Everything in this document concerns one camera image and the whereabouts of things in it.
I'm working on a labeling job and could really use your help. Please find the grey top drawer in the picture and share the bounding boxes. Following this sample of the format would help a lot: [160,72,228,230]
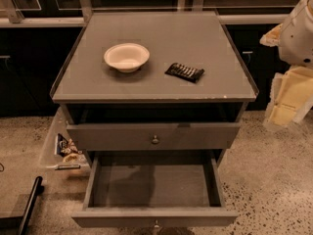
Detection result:
[67,122,240,151]

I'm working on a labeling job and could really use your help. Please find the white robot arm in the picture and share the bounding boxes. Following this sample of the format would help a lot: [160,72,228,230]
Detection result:
[260,0,313,131]

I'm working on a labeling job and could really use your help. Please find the black bar on floor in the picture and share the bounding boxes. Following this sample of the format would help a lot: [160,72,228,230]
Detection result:
[0,175,45,235]

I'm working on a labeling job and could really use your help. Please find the grey drawer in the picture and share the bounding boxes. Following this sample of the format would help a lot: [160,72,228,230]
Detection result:
[67,122,240,151]
[72,152,238,228]

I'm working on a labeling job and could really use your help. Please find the clear plastic storage bin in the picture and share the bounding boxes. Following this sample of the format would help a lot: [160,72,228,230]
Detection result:
[39,108,89,170]

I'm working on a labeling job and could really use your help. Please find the white paper bowl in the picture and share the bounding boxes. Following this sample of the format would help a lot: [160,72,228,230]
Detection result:
[104,43,150,72]

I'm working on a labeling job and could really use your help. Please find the black snack packet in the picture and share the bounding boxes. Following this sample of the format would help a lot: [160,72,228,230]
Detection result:
[165,63,204,83]

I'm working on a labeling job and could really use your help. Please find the metal window frame rail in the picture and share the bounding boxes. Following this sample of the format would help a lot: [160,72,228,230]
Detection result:
[0,0,299,27]

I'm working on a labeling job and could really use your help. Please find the snack bags in bin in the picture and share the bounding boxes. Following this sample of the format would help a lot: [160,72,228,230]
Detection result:
[55,133,86,163]

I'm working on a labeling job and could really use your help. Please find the grey drawer cabinet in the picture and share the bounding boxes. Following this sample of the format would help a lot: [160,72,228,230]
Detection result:
[53,12,258,160]

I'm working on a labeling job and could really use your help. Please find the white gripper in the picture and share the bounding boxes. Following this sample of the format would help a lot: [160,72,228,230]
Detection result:
[259,23,313,130]

